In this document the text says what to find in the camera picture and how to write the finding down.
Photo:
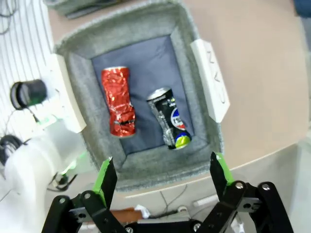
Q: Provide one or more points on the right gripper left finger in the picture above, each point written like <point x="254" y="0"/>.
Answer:
<point x="97" y="208"/>

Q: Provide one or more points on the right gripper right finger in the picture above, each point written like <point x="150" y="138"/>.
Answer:
<point x="245" y="208"/>

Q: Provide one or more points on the crushed red can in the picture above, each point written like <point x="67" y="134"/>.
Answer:
<point x="119" y="97"/>

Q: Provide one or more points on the crushed black Pepsi can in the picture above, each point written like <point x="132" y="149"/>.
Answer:
<point x="165" y="111"/>

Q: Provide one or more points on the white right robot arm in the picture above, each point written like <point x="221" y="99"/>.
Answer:
<point x="29" y="165"/>

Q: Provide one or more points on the grey basket with CAN sign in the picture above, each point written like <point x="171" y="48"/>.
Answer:
<point x="150" y="170"/>

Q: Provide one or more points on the white CAN paper sign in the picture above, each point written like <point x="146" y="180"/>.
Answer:
<point x="211" y="80"/>

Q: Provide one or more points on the blank white card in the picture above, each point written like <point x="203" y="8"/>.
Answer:
<point x="69" y="94"/>

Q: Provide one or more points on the black round cylinder device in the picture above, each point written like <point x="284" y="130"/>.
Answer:
<point x="28" y="93"/>

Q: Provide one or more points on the dark blue fabric item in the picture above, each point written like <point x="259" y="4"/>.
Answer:
<point x="302" y="7"/>

